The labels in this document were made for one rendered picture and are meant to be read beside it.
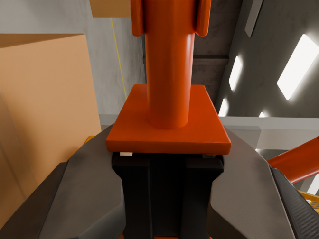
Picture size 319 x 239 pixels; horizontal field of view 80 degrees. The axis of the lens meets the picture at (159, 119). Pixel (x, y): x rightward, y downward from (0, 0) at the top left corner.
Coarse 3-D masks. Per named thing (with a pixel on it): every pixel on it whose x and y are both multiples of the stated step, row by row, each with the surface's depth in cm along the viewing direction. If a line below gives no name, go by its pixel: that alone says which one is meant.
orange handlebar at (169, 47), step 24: (144, 0) 8; (168, 0) 7; (192, 0) 7; (144, 24) 8; (168, 24) 7; (192, 24) 8; (168, 48) 8; (192, 48) 8; (168, 72) 8; (168, 96) 9; (168, 120) 9
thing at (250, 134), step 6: (228, 126) 117; (234, 126) 117; (240, 126) 117; (246, 126) 117; (252, 126) 117; (258, 126) 117; (234, 132) 115; (240, 132) 115; (246, 132) 115; (252, 132) 114; (258, 132) 114; (246, 138) 117; (252, 138) 116; (258, 138) 116; (252, 144) 118
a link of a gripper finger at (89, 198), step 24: (96, 144) 10; (72, 168) 9; (96, 168) 9; (72, 192) 8; (96, 192) 8; (120, 192) 8; (48, 216) 7; (72, 216) 7; (96, 216) 7; (120, 216) 7
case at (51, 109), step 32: (0, 64) 15; (32, 64) 18; (64, 64) 23; (0, 96) 15; (32, 96) 18; (64, 96) 24; (0, 128) 15; (32, 128) 18; (64, 128) 24; (96, 128) 35; (0, 160) 15; (32, 160) 18; (64, 160) 24; (0, 192) 15; (32, 192) 18; (0, 224) 15
